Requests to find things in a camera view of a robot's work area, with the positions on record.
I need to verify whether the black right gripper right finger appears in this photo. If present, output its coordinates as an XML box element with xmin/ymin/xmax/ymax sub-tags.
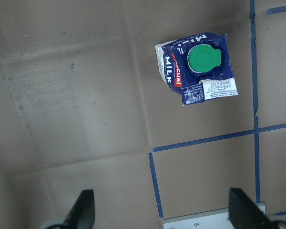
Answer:
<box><xmin>228</xmin><ymin>187</ymin><xmax>286</xmax><ymax>229</ymax></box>

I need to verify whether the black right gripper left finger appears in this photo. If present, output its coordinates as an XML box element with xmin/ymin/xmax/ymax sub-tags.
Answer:
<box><xmin>40</xmin><ymin>189</ymin><xmax>96</xmax><ymax>229</ymax></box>

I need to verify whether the blue white milk carton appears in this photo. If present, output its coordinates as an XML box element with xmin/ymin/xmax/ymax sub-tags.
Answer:
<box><xmin>155</xmin><ymin>32</ymin><xmax>238</xmax><ymax>106</ymax></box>

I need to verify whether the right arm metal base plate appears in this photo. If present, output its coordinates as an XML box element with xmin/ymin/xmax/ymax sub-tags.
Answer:
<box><xmin>163</xmin><ymin>208</ymin><xmax>234</xmax><ymax>229</ymax></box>

